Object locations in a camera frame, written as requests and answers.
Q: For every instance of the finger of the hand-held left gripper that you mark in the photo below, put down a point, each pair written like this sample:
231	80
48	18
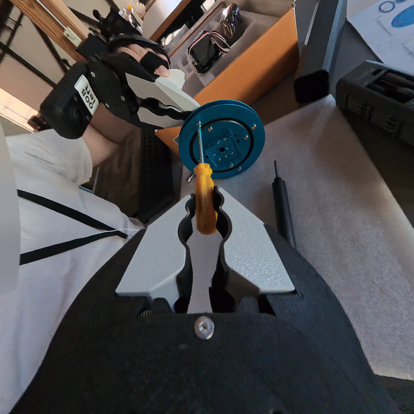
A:
174	95
161	121

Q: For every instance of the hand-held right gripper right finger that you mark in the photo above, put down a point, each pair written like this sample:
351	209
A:
255	258

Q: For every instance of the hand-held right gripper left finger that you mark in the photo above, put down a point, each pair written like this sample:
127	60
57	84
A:
152	258

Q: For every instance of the black electric screwdriver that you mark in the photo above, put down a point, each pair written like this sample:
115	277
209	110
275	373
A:
284	207

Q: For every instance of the blue round metal turntable base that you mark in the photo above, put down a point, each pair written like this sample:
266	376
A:
249	145

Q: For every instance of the person's left forearm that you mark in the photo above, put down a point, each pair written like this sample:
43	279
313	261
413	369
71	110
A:
106	139

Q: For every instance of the grey desk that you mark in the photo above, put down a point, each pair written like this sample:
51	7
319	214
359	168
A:
359	51

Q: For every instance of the person's left hand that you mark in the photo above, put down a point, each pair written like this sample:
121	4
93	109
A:
137	51

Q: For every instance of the cardboard box with white flaps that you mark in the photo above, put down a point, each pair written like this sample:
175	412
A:
252	74

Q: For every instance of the white foam sheet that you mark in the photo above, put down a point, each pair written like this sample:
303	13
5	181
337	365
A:
339	226

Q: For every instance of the dark bit case sleeve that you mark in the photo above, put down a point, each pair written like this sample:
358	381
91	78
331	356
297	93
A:
312	85

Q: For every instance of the black screwdriver bit case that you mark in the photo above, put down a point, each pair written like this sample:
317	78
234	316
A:
375	97

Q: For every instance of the printed instruction sheet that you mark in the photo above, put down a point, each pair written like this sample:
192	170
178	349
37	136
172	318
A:
388	26

